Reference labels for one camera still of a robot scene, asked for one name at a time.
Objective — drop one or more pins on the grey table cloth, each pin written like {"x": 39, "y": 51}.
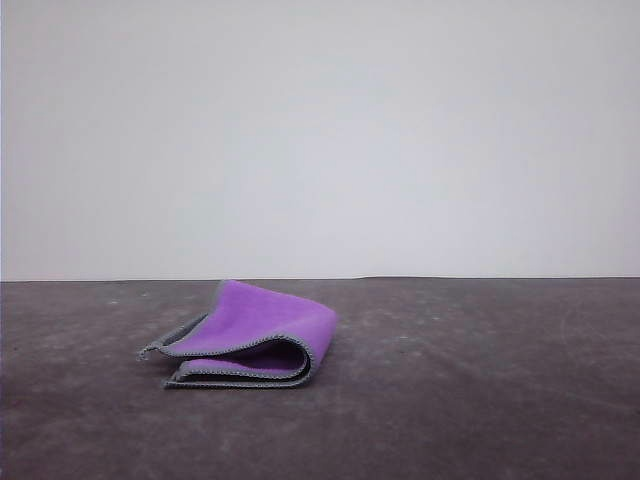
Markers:
{"x": 100, "y": 435}

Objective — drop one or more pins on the purple towel with grey hem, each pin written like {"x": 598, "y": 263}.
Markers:
{"x": 265, "y": 320}

